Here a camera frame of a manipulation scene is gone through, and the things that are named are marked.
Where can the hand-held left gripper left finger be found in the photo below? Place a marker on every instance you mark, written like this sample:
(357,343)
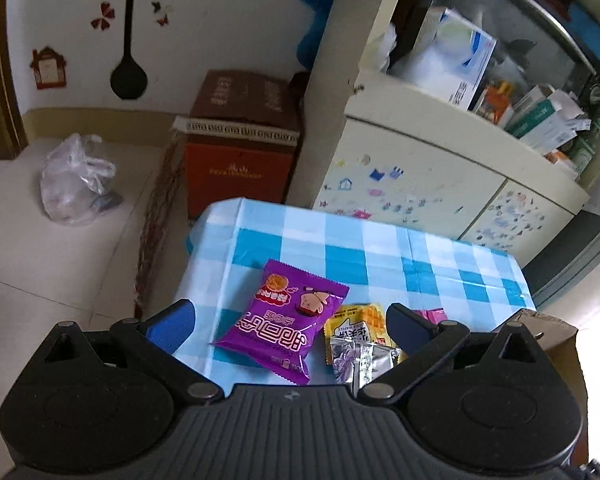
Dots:
(172,322)

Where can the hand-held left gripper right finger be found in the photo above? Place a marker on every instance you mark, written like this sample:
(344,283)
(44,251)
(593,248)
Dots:
(407,327)

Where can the pink snack packet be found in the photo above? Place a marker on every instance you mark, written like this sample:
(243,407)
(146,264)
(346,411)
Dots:
(432,316)

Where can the yellow waffle packet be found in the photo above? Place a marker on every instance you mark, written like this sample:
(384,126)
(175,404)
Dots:
(355,325)

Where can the silver foil packet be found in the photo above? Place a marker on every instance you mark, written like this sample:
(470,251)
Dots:
(360,365)

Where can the purple snack packet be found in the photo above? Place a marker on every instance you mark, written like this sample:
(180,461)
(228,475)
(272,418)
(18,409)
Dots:
(280,320)

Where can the cardboard box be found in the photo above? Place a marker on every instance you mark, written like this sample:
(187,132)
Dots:
(555,340)

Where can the blue white checked tablecloth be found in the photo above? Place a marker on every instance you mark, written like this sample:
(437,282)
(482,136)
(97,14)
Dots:
(305,240)

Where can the brown patterned carton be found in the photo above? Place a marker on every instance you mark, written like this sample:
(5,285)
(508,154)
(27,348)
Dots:
(240,175)

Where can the cream cabinet with stickers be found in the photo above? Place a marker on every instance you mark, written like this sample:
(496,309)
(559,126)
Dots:
(420,160)

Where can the clear plastic bag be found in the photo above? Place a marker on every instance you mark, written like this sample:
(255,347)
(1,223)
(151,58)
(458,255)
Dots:
(70,185)

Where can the dark grey appliance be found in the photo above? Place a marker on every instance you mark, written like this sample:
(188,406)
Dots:
(570,260)

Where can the orange box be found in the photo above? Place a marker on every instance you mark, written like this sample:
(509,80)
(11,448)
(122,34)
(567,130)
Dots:
(495,102)

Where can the green and white box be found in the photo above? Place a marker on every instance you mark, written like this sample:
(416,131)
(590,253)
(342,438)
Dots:
(545,115)

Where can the white and blue box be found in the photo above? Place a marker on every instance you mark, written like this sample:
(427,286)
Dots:
(450,55)

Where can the blue hanging cloth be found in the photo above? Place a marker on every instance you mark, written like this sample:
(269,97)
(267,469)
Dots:
(315,10)

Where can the black vase wall decal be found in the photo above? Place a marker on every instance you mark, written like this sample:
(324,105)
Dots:
(128,77)

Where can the red house wall sticker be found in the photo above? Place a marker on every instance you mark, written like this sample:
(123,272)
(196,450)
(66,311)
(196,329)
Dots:
(47,67)

